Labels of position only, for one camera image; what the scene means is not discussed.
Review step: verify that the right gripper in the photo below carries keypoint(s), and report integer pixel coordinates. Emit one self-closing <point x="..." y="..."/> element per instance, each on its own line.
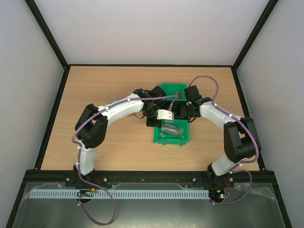
<point x="194" y="101"/>

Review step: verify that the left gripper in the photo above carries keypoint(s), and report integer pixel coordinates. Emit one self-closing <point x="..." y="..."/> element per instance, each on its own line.
<point x="151" y="124"/>

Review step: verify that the silver metal scoop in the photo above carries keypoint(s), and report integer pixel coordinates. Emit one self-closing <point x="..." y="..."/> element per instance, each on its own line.
<point x="171" y="129"/>

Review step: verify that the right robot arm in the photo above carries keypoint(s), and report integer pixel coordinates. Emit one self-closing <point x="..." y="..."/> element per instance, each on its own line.
<point x="241" y="142"/>

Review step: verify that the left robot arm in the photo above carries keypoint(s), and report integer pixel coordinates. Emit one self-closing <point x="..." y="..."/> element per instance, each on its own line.
<point x="90" y="130"/>

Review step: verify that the far bin candies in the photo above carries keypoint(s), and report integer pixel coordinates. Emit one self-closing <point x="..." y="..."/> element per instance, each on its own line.
<point x="180" y="95"/>

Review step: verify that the black middle bin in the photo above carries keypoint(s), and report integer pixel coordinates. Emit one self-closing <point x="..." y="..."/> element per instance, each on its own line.
<point x="180" y="111"/>

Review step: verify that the near green bin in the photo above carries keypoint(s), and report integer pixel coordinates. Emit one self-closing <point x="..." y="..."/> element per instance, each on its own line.
<point x="182" y="124"/>

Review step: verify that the green bin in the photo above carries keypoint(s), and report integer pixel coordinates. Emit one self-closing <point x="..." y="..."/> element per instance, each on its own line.
<point x="182" y="124"/>
<point x="173" y="88"/>

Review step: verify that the far green bin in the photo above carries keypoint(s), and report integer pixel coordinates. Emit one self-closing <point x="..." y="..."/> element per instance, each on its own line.
<point x="173" y="88"/>

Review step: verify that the round white lid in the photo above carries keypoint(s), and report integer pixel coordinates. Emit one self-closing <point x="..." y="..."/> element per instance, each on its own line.
<point x="115" y="101"/>

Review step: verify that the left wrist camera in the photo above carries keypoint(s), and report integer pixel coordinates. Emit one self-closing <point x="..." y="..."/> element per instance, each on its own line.
<point x="163" y="114"/>

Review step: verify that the grey slotted cable duct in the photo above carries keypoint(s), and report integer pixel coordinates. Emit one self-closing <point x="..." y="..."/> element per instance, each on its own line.
<point x="120" y="194"/>

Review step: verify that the black enclosure frame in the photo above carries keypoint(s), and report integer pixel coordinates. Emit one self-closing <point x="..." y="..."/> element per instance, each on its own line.
<point x="37" y="174"/>

